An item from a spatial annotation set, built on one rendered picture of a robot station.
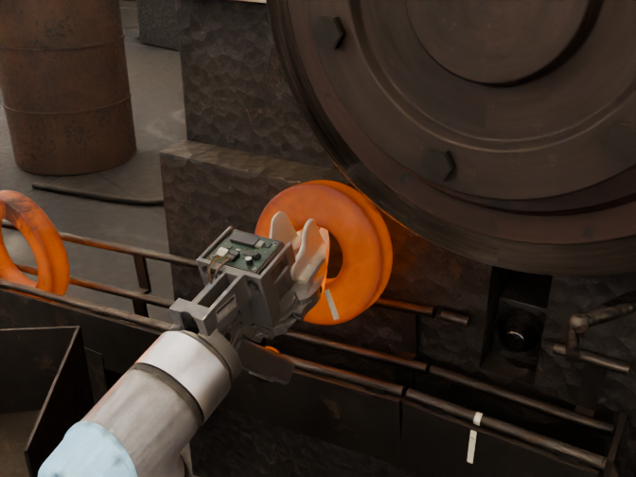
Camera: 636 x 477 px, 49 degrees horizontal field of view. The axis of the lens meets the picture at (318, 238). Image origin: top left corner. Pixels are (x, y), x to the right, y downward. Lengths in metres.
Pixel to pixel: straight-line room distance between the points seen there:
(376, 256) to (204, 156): 0.29
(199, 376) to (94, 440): 0.09
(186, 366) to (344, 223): 0.24
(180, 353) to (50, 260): 0.51
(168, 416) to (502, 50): 0.35
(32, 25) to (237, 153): 2.45
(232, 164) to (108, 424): 0.42
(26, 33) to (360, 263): 2.73
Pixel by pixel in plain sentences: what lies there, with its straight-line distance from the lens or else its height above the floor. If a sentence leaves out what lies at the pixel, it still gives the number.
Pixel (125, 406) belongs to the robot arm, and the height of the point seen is 0.82.
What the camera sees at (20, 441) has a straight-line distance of 0.90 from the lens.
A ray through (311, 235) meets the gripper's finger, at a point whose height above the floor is 0.87.
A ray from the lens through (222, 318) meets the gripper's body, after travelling 0.59.
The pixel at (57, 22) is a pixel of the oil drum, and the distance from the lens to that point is 3.28.
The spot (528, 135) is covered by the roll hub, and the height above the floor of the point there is 1.02.
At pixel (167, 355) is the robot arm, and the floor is 0.84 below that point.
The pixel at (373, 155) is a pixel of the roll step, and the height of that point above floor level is 0.97.
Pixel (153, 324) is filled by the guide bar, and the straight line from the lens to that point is 0.91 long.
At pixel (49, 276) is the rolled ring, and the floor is 0.68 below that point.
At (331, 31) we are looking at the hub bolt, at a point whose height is 1.08.
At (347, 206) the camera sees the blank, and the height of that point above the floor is 0.88.
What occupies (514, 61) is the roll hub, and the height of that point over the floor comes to 1.07.
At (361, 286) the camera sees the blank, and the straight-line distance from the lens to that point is 0.72.
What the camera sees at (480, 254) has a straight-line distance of 0.62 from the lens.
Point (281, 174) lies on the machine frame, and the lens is 0.83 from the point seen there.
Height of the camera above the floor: 1.17
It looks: 26 degrees down
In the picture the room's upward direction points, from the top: straight up
